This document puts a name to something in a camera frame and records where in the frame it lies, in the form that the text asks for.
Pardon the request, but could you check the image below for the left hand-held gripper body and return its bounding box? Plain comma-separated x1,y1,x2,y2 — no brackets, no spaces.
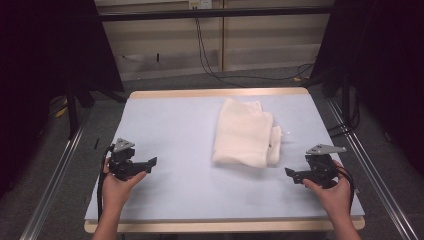
107,137,137,182

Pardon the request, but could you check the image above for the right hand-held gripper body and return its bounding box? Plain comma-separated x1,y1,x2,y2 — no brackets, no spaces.
304,143,348,190

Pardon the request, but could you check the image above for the white cloth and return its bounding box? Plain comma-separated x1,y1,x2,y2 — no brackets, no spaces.
211,97,283,169

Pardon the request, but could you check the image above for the person's left hand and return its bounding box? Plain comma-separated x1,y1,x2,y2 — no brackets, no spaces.
101,157,148,212

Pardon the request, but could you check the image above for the person's right hand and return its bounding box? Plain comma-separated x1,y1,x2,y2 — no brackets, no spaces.
302,159,353,221

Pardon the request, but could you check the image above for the light blue table mat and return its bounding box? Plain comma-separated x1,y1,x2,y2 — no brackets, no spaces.
84,93,366,223

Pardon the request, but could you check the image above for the black metal stand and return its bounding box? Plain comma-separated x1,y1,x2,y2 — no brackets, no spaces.
65,81,128,141

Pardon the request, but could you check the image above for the black curtain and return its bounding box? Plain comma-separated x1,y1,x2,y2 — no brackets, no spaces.
308,0,424,176
0,0,126,201

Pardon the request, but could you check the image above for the black horizontal bar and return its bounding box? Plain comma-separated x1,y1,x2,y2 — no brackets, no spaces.
99,5,335,23

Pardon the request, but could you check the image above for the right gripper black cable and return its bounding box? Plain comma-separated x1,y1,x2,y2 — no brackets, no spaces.
334,165,357,216

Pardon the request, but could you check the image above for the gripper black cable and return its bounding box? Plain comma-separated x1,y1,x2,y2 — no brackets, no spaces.
334,165,357,216
96,144,116,224

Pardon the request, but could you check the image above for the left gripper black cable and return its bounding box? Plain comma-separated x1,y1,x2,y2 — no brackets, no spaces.
96,144,116,224

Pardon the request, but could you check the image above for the metal floor rail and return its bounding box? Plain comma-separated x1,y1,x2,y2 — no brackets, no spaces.
19,124,88,240
326,99,419,240

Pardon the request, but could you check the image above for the black floor cable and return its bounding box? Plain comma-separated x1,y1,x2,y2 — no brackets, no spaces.
194,16,316,88

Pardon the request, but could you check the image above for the white wall outlet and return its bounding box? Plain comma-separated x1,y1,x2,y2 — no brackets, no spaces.
188,0,214,10

